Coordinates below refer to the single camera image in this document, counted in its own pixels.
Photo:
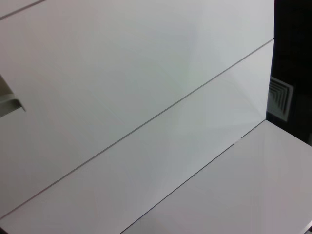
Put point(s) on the grey perforated storage box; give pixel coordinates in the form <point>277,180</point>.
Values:
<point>8,104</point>

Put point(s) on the white square air vent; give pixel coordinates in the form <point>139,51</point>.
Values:
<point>279,100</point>

